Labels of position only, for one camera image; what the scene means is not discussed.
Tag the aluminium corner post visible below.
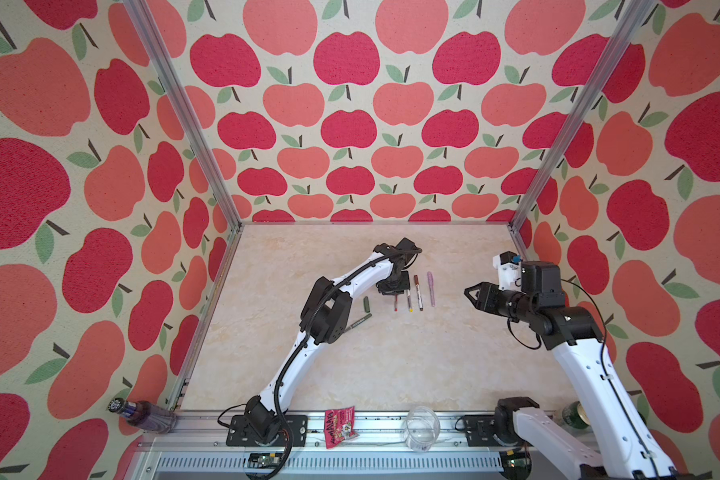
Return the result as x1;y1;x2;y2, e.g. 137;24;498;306
124;0;243;234
508;0;658;234

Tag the right thin black cable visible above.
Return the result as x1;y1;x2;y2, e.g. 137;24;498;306
506;279;661;480

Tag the white pen brown end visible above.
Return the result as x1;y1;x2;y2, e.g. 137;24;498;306
415;283;424;311

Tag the pink snack packet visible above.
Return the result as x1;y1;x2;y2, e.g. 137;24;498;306
323;406;359;449

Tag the purple bottle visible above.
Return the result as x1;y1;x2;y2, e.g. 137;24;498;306
107;397;177;434

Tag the green marker pen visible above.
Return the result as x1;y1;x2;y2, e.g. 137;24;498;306
345;313;373;332

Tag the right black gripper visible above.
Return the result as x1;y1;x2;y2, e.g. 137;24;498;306
466;280;539;328

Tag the aluminium front rail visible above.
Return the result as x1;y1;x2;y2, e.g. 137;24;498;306
125;410;637;480

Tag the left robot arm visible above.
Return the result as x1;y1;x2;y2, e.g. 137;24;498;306
244;238;422;443

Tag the pink fountain pen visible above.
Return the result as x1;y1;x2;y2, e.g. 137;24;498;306
428;283;436;308

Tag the left aluminium corner post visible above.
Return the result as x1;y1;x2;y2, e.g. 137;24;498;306
124;0;243;234

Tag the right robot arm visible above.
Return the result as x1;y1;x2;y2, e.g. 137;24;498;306
464;261;684;479

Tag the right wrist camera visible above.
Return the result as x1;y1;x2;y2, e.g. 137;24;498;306
493;251;522;291

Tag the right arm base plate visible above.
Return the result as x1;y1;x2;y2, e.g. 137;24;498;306
456;397;539;447

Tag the left black corrugated cable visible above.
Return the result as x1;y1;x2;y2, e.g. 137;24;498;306
217;251;397;480

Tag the clear plastic cup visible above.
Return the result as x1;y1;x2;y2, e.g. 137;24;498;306
403;406;440;453

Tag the green drink can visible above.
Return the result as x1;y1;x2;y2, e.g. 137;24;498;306
560;401;590;430

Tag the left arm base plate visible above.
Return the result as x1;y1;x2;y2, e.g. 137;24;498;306
225;415;308;448

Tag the right aluminium corner post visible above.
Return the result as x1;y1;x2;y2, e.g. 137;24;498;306
508;0;658;234

